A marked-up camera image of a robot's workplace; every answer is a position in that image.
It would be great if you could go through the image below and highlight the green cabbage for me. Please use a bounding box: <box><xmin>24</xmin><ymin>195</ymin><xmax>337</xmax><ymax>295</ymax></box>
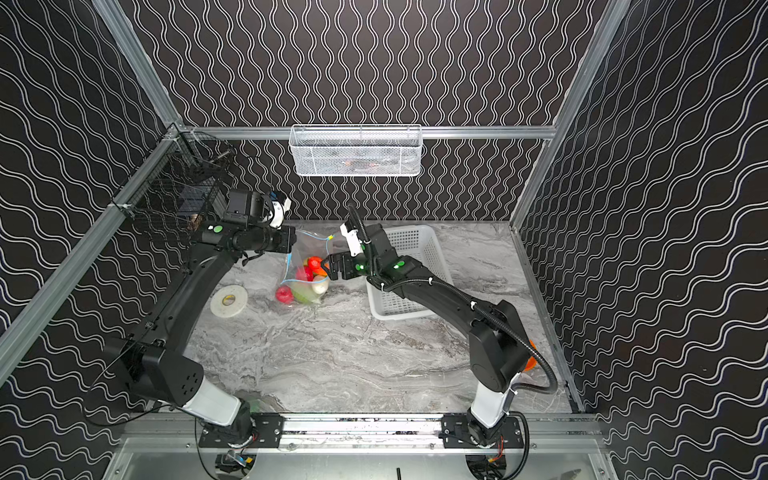
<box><xmin>288</xmin><ymin>282</ymin><xmax>320</xmax><ymax>304</ymax></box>

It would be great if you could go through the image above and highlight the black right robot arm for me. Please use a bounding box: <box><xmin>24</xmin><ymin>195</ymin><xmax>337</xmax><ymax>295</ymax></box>
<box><xmin>316</xmin><ymin>221</ymin><xmax>558</xmax><ymax>479</ymax></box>

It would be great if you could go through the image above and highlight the white daikon radish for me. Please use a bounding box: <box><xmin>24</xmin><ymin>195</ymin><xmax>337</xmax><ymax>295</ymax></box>
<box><xmin>311</xmin><ymin>275</ymin><xmax>330</xmax><ymax>296</ymax></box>

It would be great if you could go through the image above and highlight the white plastic basket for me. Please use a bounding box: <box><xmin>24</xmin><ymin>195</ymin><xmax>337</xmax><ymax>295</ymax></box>
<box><xmin>365</xmin><ymin>224</ymin><xmax>454</xmax><ymax>321</ymax></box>

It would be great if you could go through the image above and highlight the white tape roll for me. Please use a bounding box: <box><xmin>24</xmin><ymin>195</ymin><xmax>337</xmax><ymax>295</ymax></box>
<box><xmin>210</xmin><ymin>285</ymin><xmax>248</xmax><ymax>319</ymax></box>

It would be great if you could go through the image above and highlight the orange yellow mango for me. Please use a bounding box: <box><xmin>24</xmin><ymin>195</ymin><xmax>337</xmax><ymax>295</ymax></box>
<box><xmin>305</xmin><ymin>256</ymin><xmax>327</xmax><ymax>277</ymax></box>

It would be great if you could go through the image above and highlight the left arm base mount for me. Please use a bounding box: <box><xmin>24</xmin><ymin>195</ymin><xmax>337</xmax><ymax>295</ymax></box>
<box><xmin>197</xmin><ymin>413</ymin><xmax>285</xmax><ymax>449</ymax></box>

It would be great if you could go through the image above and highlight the red tomato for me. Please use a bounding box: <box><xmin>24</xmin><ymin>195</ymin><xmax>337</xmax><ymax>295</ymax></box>
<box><xmin>296</xmin><ymin>266</ymin><xmax>313</xmax><ymax>281</ymax></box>

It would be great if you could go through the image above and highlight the orange plastic bowl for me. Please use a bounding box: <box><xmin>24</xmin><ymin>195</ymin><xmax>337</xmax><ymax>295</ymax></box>
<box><xmin>524</xmin><ymin>340</ymin><xmax>538</xmax><ymax>372</ymax></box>

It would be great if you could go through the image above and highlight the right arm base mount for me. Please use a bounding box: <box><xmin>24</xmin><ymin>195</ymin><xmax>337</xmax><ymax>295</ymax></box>
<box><xmin>438</xmin><ymin>413</ymin><xmax>524</xmax><ymax>449</ymax></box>

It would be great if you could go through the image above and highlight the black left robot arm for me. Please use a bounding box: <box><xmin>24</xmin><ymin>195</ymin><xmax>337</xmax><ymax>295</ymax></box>
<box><xmin>104</xmin><ymin>190</ymin><xmax>296</xmax><ymax>439</ymax></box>

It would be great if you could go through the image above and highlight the red apple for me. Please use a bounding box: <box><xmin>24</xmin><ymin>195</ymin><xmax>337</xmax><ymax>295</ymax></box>
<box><xmin>275</xmin><ymin>285</ymin><xmax>294</xmax><ymax>305</ymax></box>

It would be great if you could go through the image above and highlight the black wire wall basket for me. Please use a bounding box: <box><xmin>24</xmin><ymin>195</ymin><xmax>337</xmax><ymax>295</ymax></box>
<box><xmin>120</xmin><ymin>131</ymin><xmax>236</xmax><ymax>242</ymax></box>

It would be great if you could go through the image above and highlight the clear wall basket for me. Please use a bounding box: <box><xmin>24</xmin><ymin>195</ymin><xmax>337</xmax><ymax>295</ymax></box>
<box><xmin>289</xmin><ymin>124</ymin><xmax>424</xmax><ymax>177</ymax></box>

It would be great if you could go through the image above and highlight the clear zip top bag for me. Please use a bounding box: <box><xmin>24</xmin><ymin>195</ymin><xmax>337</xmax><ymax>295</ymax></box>
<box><xmin>275</xmin><ymin>229</ymin><xmax>334</xmax><ymax>305</ymax></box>

